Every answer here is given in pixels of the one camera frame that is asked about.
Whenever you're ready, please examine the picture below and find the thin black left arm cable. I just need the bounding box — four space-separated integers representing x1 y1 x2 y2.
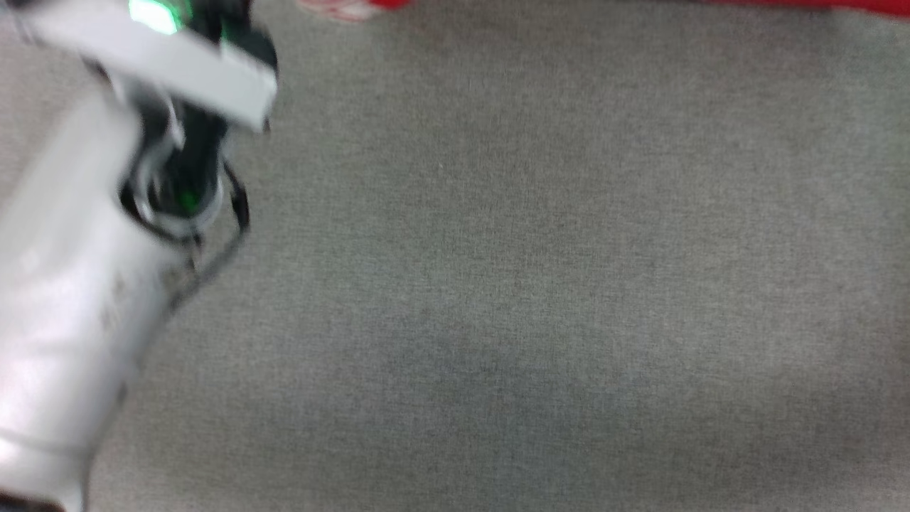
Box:
165 162 251 315

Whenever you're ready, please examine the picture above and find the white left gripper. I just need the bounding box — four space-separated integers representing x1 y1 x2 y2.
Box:
13 0 279 134

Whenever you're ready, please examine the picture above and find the grey fabric sofa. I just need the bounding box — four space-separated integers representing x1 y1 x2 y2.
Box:
0 0 910 512

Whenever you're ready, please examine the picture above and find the red and white garment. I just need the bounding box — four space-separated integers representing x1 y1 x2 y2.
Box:
297 0 910 22

